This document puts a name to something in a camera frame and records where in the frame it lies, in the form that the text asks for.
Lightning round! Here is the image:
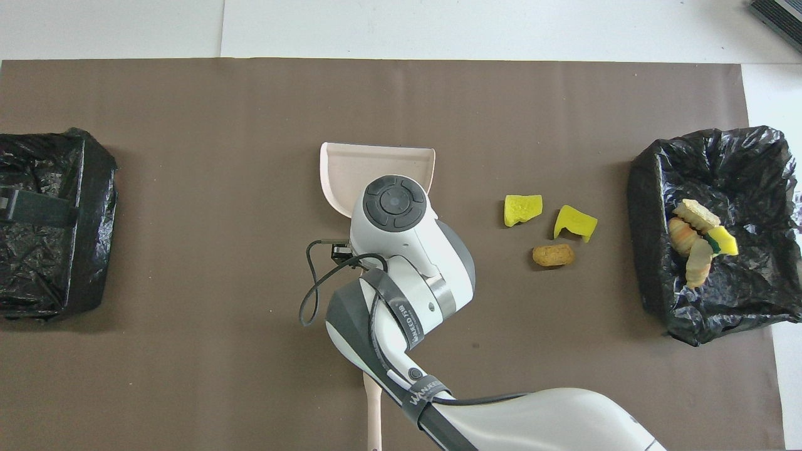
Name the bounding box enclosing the orange striped foam scrap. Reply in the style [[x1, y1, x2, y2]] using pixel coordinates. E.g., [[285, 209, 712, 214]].
[[668, 217, 699, 256]]

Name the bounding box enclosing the beige plastic dustpan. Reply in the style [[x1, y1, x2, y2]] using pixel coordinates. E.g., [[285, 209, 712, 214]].
[[319, 142, 437, 219]]

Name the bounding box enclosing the open crumpled black bag bin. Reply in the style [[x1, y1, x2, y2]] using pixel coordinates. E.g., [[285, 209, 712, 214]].
[[628, 125, 802, 347]]

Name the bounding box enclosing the bright yellow wedge sponge scrap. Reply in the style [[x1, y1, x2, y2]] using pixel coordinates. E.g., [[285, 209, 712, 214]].
[[706, 225, 739, 257]]

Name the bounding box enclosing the brown paper table mat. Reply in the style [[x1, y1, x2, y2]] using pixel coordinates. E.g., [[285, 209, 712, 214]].
[[0, 58, 787, 451]]

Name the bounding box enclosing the flat black bag covered bin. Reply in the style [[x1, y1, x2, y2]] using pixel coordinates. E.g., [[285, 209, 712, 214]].
[[0, 127, 118, 321]]

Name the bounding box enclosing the pale yellow ridged foam scrap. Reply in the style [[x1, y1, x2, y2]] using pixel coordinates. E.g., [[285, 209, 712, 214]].
[[674, 199, 722, 229]]

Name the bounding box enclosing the beige hand brush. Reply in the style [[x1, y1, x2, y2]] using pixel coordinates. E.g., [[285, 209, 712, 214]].
[[363, 372, 383, 451]]

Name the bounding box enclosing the pale olive foam scrap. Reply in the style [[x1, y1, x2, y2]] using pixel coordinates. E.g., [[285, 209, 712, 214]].
[[685, 239, 715, 289]]

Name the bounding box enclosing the yellow blocky sponge scrap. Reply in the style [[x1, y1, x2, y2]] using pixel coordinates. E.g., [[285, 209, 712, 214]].
[[504, 194, 544, 228]]

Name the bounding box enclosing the dark ribbed metal device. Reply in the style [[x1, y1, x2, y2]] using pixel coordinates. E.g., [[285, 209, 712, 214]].
[[747, 0, 802, 54]]

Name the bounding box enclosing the brown potato shaped scrap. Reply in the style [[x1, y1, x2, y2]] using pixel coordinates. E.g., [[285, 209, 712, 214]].
[[532, 243, 575, 268]]

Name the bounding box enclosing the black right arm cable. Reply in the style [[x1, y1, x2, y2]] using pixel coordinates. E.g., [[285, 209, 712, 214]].
[[299, 240, 533, 405]]

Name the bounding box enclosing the yellow arched sponge scrap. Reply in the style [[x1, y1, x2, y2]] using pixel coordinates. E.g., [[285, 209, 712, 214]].
[[553, 204, 598, 244]]

